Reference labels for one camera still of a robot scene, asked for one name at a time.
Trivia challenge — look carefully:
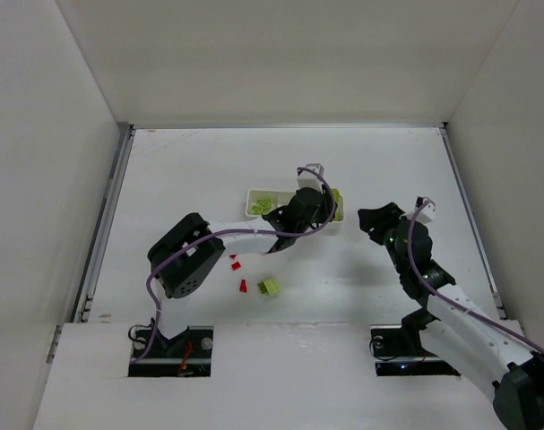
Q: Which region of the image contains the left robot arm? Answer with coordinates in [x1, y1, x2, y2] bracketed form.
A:
[146, 186, 338, 349]

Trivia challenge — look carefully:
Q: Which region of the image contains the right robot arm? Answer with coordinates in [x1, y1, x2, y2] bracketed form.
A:
[358, 198, 544, 429]

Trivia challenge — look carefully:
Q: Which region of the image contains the white divided container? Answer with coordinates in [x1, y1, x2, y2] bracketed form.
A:
[246, 186, 343, 237]

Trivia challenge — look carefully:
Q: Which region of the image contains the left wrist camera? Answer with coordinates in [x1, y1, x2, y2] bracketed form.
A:
[297, 163, 324, 193]

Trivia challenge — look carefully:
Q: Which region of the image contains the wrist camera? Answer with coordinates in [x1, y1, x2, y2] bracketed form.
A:
[297, 163, 324, 193]
[415, 196, 436, 224]

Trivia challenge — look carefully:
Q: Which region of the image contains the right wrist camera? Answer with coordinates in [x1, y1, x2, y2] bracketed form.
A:
[415, 196, 436, 224]

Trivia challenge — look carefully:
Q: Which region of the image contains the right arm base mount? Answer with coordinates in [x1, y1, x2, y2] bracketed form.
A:
[369, 309, 461, 377]

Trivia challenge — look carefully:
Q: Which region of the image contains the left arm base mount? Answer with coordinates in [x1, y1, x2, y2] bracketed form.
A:
[127, 319, 214, 378]

